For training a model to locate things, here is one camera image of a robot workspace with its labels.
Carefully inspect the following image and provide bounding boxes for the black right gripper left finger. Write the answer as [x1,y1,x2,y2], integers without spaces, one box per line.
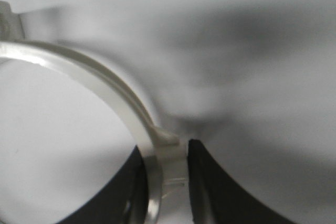
[61,147,148,224]

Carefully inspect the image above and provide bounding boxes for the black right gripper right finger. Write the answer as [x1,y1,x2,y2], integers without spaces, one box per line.
[187,140,293,223]

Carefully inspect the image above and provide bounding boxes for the white half-ring pipe clamp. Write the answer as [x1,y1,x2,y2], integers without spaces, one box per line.
[1,2,188,223]

